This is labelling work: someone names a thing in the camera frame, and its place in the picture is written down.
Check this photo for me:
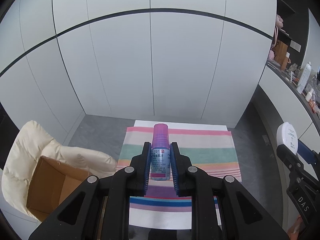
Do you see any white round compact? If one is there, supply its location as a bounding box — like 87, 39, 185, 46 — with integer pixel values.
276, 122, 298, 155

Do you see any blue purple-capped small bottle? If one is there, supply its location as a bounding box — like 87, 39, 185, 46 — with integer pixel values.
150, 124, 171, 180

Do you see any person's right hand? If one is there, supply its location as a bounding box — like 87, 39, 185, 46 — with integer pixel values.
287, 215, 305, 240

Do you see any striped colourful cloth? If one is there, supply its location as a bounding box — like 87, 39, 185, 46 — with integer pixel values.
117, 126, 242, 212

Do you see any white spray bottle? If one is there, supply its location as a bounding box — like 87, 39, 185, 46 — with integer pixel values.
296, 62, 312, 94

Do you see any brown cardboard box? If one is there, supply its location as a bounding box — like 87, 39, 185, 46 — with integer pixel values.
26, 156, 92, 222

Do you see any cream padded chair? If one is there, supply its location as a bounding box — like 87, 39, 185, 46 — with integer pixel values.
2, 121, 117, 220

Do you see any brown paw-print box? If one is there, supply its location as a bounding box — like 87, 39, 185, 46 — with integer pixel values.
272, 40, 288, 65

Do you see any pink plush toy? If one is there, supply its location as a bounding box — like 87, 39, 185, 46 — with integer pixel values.
276, 15, 284, 29

